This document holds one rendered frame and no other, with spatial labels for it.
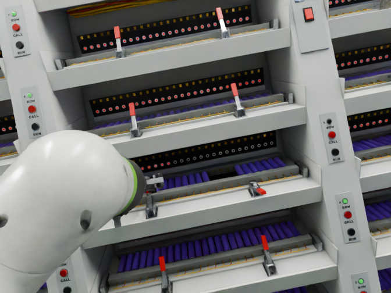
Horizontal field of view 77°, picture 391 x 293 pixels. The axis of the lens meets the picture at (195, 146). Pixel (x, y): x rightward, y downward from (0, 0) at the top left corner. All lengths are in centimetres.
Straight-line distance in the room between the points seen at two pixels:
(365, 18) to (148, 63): 55
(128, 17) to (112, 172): 73
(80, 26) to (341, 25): 76
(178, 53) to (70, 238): 50
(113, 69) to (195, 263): 55
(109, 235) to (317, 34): 71
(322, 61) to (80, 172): 61
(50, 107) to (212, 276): 58
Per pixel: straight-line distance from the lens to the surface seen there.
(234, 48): 66
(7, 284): 28
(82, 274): 72
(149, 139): 61
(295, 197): 67
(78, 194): 23
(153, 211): 62
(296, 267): 73
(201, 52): 65
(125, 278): 76
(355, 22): 79
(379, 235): 86
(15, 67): 75
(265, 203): 64
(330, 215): 71
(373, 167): 79
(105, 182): 24
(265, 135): 78
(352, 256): 76
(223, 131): 61
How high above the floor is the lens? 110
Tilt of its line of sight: level
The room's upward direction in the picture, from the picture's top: 11 degrees counter-clockwise
